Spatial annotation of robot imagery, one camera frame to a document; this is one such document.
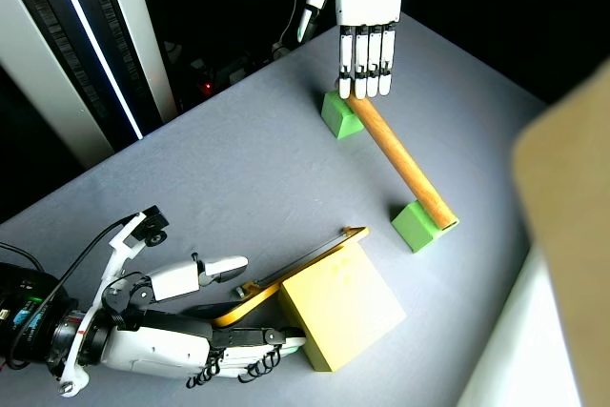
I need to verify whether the white robot body column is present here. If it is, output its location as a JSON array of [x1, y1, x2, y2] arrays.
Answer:
[[0, 0, 180, 170]]

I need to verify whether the yellow foam block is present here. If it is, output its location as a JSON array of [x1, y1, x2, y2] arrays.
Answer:
[[276, 239, 407, 374]]

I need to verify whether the grey table cloth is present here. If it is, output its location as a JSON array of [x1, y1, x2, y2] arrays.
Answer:
[[0, 10, 549, 407]]

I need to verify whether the green foam block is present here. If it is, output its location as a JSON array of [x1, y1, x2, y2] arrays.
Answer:
[[390, 200, 461, 254], [319, 91, 366, 140]]

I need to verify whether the tan blurred board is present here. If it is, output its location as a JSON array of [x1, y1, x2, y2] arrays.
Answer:
[[512, 58, 610, 407]]

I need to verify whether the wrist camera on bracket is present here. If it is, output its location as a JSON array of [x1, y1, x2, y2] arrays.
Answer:
[[57, 205, 171, 398]]

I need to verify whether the yellow black hacksaw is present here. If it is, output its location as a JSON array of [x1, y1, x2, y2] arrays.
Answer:
[[183, 225, 371, 331]]

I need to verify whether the white blurred surface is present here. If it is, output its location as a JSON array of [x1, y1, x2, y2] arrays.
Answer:
[[457, 244, 583, 407]]

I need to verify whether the brown wooden dowel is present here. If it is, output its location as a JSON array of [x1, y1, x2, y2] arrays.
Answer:
[[345, 95, 458, 230]]

